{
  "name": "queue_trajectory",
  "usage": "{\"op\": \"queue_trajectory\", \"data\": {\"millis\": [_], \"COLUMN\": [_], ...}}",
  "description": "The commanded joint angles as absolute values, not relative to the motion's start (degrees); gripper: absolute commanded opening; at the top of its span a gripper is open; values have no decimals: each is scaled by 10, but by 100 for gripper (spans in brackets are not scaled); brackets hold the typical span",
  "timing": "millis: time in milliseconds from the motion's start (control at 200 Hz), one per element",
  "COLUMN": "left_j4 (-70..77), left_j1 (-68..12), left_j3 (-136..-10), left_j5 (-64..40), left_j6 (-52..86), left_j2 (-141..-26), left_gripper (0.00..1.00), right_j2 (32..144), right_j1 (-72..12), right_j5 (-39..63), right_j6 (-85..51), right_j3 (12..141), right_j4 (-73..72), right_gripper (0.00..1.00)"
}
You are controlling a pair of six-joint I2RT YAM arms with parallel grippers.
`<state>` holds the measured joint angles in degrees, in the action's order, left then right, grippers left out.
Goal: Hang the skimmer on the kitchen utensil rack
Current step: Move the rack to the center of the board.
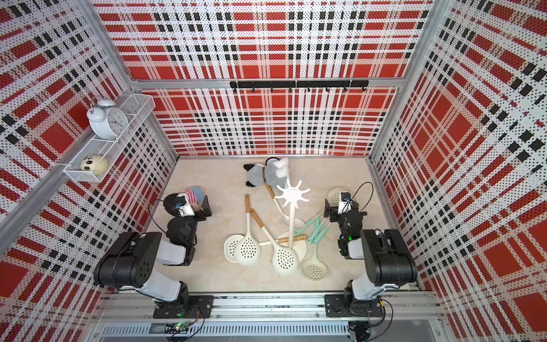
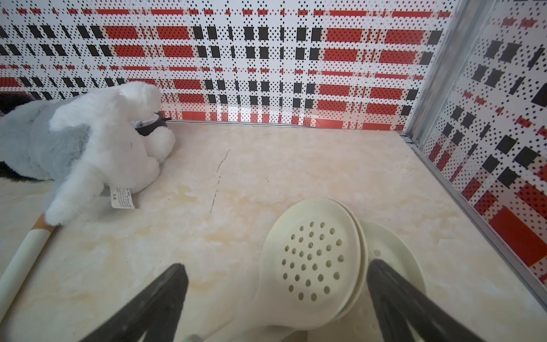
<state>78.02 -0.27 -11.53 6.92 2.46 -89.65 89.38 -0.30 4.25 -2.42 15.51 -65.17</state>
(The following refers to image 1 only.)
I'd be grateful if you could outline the skimmer wooden handle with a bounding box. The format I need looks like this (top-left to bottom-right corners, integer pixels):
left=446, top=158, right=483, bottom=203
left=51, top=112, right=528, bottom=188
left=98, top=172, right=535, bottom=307
left=224, top=232, right=308, bottom=263
left=235, top=194, right=262, bottom=266
left=250, top=209, right=300, bottom=276

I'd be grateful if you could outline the cream utensil rack stand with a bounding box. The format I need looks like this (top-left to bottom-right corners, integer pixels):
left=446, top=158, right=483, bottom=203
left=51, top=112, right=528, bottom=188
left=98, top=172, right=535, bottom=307
left=275, top=179, right=310, bottom=248

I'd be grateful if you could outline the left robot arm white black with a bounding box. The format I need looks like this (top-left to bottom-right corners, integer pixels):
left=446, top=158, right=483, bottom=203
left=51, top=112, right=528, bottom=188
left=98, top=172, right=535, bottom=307
left=93, top=187, right=212, bottom=312

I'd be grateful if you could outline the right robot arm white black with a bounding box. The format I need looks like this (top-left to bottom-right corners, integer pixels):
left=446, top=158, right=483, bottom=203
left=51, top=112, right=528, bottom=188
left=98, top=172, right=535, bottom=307
left=324, top=199, right=418, bottom=309

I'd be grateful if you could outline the small doll black hat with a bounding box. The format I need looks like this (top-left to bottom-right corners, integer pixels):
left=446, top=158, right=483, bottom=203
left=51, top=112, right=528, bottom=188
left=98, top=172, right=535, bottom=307
left=163, top=185, right=206, bottom=217

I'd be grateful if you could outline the grey white plush toy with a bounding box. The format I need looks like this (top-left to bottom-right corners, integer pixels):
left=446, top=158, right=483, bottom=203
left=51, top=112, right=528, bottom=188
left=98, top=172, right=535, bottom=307
left=244, top=157, right=289, bottom=189

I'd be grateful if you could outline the cream round face ball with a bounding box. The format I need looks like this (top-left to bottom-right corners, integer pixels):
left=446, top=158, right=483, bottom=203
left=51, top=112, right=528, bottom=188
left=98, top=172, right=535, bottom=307
left=80, top=155, right=109, bottom=176

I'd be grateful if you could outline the white alarm clock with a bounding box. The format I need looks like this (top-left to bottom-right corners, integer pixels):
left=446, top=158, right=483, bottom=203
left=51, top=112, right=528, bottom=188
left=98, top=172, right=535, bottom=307
left=86, top=99, right=129, bottom=141

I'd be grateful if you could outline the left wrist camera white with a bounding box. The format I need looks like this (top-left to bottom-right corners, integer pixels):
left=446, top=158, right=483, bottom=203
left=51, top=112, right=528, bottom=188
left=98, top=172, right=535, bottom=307
left=177, top=202, right=195, bottom=217

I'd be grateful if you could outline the cream skimmer green handle far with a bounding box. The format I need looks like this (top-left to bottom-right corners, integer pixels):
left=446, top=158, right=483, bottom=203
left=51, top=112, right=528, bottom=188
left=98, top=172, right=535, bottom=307
left=294, top=188, right=345, bottom=235

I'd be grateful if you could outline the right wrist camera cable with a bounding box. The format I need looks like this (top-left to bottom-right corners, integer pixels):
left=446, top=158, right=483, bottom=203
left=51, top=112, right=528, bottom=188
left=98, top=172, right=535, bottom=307
left=350, top=181, right=375, bottom=212

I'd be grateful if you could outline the slotted spoon wooden handle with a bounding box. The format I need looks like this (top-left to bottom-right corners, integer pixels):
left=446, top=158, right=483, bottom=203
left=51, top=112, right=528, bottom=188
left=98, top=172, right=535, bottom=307
left=265, top=183, right=306, bottom=229

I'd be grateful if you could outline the cream skimmer green handle near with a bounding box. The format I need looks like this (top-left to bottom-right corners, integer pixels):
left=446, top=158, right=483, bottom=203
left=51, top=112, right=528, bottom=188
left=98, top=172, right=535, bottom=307
left=301, top=221, right=331, bottom=281

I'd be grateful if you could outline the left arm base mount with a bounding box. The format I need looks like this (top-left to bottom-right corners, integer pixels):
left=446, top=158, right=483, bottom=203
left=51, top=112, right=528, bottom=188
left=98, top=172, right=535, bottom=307
left=153, top=295, right=214, bottom=319

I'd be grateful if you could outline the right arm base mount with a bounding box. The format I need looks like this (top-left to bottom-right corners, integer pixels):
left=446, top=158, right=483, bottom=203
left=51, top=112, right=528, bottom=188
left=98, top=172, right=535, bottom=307
left=324, top=294, right=383, bottom=319

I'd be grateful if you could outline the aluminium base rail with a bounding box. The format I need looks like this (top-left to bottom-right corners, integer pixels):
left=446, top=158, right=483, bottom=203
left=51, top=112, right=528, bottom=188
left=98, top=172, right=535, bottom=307
left=85, top=290, right=450, bottom=341

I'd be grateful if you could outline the white wire shelf basket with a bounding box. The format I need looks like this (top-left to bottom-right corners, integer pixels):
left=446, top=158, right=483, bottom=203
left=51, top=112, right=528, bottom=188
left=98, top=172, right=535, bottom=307
left=64, top=93, right=155, bottom=183

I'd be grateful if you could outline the black wall hook rail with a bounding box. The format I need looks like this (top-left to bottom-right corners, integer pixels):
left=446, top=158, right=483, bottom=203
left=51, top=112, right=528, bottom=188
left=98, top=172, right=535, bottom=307
left=229, top=80, right=370, bottom=91

